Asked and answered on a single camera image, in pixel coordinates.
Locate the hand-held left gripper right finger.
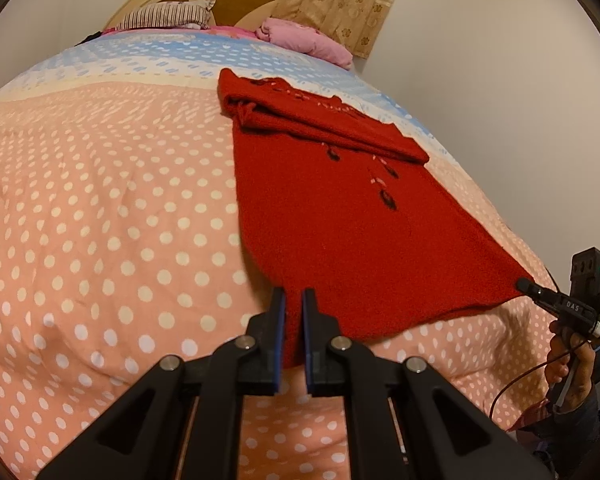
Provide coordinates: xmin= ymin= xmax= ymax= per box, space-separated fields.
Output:
xmin=301 ymin=287 xmax=551 ymax=480

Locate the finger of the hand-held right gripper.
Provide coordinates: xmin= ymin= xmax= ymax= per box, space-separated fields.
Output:
xmin=517 ymin=277 xmax=562 ymax=312

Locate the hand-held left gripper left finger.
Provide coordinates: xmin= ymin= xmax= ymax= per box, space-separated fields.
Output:
xmin=37 ymin=287 xmax=288 ymax=480

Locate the red embroidered knit sweater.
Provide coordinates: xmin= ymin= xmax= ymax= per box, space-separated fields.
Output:
xmin=217 ymin=68 xmax=536 ymax=368

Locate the person's right forearm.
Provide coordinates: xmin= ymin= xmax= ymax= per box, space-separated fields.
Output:
xmin=520 ymin=394 xmax=600 ymax=480

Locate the person's right hand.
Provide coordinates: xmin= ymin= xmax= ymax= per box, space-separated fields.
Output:
xmin=546 ymin=317 xmax=596 ymax=411

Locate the polka dot bedspread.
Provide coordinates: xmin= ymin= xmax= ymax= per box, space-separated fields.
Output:
xmin=0 ymin=26 xmax=563 ymax=480

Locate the pink pillow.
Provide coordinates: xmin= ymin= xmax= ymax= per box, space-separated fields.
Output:
xmin=255 ymin=17 xmax=353 ymax=71

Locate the pink bed sheet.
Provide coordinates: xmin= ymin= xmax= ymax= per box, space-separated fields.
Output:
xmin=102 ymin=25 xmax=261 ymax=41

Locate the beige floral window curtain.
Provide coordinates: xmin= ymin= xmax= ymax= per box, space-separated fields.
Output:
xmin=270 ymin=0 xmax=414 ymax=59

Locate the striped pillow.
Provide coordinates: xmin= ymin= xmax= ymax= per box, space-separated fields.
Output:
xmin=111 ymin=0 xmax=217 ymax=31

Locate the black cable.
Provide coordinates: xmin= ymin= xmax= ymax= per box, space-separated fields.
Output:
xmin=489 ymin=337 xmax=588 ymax=418

